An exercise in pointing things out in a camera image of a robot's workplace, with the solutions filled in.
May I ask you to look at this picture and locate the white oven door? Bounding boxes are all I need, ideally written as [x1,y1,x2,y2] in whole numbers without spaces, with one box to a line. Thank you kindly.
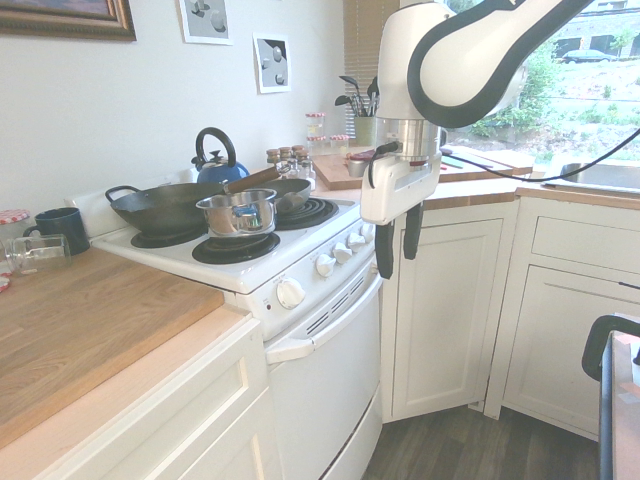
[265,253,385,480]

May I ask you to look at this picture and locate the utensil holder with utensils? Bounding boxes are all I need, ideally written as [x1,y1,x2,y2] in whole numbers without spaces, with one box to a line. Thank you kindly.
[342,0,401,148]

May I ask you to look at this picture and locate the white sink cabinet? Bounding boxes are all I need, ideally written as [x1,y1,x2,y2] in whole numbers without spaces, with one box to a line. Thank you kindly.
[482,196,640,441]

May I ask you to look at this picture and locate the white counter cabinet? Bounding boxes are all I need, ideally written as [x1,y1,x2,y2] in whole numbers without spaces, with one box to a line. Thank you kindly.
[29,314,282,480]

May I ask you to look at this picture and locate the wooden cutting board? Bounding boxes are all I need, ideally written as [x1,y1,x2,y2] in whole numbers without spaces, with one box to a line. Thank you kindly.
[309,152,516,192]

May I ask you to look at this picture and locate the wooden framed painting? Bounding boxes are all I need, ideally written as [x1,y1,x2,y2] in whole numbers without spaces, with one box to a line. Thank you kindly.
[0,0,138,42]

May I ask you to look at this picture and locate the large white oven knob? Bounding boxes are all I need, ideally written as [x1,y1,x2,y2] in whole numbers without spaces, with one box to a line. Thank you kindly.
[276,277,306,309]

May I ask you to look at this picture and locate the parked dark car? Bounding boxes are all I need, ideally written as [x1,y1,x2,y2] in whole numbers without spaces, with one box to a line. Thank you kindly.
[558,48,619,65]

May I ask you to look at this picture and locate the grey shapes print small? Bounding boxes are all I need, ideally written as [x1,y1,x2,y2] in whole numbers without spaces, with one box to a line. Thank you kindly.
[252,32,293,95]

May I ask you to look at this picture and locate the grey frying pan wooden handle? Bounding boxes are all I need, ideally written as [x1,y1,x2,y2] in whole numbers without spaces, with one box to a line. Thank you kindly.
[222,165,315,215]

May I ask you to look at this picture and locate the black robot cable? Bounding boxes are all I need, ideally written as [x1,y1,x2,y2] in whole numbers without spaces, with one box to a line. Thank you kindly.
[366,128,640,190]

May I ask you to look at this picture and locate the dark blue mug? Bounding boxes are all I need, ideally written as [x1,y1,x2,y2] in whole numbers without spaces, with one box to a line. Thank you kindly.
[22,206,92,257]

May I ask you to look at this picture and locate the green utensil holder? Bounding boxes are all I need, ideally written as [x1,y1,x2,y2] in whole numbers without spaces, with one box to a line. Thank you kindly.
[353,115,378,148]

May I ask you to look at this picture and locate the grey shapes print large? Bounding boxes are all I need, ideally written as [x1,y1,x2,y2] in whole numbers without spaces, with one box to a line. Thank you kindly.
[177,0,235,47]

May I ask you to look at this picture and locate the glass jar checkered lid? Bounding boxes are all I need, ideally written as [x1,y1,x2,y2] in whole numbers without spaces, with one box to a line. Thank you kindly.
[0,208,32,242]

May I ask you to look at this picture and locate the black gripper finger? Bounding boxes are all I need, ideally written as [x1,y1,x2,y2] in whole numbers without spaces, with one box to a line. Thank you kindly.
[375,220,397,280]
[403,201,426,261]

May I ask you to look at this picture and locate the tall jar checkered lid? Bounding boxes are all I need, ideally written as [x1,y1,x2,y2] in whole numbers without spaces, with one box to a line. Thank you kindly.
[305,111,327,139]

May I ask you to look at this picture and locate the black cast iron wok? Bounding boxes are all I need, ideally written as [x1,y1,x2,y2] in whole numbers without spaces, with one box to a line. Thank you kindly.
[104,182,226,235]

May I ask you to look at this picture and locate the white electric stove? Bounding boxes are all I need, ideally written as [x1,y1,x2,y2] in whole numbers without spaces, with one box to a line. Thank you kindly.
[63,167,385,480]

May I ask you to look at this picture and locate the steel sink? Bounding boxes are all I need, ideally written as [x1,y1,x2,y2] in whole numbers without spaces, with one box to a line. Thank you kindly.
[542,162,640,194]

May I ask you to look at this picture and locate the white corner cabinet door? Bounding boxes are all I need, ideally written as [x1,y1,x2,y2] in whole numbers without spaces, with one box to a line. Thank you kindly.
[381,197,520,426]

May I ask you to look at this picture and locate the stainless steel saucepan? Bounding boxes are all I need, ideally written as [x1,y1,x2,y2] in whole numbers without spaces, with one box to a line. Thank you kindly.
[195,188,278,237]

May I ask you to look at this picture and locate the blue kettle black handle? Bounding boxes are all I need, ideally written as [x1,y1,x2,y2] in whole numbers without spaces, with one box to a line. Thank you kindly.
[191,126,251,185]

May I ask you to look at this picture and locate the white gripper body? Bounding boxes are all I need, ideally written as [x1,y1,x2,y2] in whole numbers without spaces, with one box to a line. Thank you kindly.
[360,150,443,225]

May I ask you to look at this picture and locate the clear glass jar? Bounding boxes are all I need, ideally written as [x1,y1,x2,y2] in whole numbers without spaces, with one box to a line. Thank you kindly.
[3,232,72,277]

